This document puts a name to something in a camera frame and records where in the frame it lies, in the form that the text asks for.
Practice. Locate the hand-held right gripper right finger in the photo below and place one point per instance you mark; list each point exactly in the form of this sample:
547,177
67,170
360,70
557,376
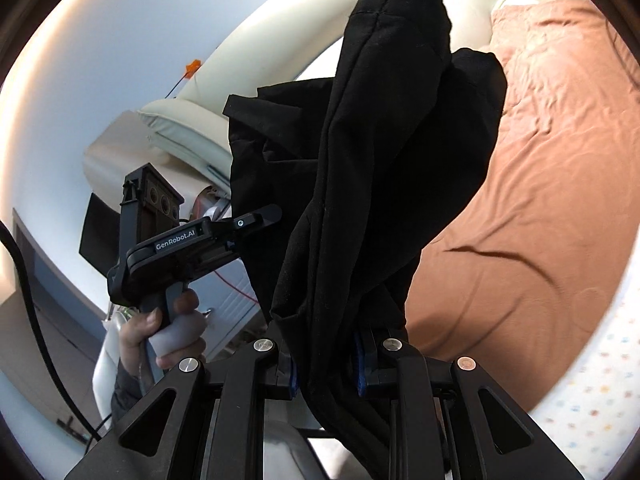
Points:
400,375

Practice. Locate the white dotted bed sheet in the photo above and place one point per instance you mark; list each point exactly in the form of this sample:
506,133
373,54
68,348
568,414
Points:
590,390

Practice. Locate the black square panel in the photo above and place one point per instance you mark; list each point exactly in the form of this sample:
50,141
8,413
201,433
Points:
97,235

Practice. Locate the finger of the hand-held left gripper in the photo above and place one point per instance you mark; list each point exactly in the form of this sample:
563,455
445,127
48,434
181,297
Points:
255,219

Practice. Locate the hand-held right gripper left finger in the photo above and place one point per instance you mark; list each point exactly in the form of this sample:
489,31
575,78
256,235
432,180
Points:
260,375

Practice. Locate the orange blanket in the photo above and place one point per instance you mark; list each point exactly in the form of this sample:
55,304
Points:
525,185

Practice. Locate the black button shirt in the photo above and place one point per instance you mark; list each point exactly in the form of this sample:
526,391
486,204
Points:
375,160

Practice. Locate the cream padded headboard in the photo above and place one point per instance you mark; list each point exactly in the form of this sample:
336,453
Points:
170,115

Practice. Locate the small orange tag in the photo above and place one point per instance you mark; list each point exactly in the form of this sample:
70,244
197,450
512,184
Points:
193,67

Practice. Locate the person's left hand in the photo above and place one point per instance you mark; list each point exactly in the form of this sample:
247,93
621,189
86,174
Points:
132,345

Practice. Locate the person's left forearm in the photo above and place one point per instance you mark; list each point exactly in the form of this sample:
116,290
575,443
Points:
127,395

